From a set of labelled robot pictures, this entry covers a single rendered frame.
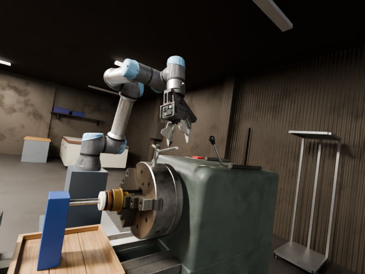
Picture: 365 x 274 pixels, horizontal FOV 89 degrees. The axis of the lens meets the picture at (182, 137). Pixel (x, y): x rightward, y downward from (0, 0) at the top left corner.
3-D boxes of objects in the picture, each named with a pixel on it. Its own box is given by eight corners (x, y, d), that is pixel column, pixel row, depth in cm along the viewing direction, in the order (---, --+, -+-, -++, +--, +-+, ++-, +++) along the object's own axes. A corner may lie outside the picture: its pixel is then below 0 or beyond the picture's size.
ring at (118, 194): (124, 185, 81) (102, 185, 75) (132, 191, 73) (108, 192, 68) (121, 206, 80) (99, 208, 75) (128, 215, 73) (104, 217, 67)
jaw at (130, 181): (142, 193, 85) (138, 170, 91) (146, 188, 82) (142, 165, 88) (117, 194, 78) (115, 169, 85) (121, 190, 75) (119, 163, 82)
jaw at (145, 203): (148, 193, 79) (162, 197, 70) (147, 205, 78) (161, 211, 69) (123, 194, 73) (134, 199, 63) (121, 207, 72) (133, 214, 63)
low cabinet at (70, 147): (106, 160, 909) (109, 141, 912) (125, 170, 702) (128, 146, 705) (58, 157, 787) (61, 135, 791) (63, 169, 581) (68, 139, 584)
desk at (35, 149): (46, 156, 764) (49, 138, 767) (47, 162, 649) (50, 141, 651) (23, 155, 719) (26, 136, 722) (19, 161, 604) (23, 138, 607)
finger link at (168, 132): (155, 142, 71) (162, 119, 71) (165, 144, 76) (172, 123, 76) (161, 144, 69) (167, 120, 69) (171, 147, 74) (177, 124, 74)
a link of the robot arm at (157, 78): (142, 74, 85) (155, 62, 76) (163, 81, 92) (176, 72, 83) (142, 89, 83) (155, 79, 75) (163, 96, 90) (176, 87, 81)
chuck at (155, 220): (138, 213, 98) (149, 155, 97) (167, 252, 73) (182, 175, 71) (121, 215, 93) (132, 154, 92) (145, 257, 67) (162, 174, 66)
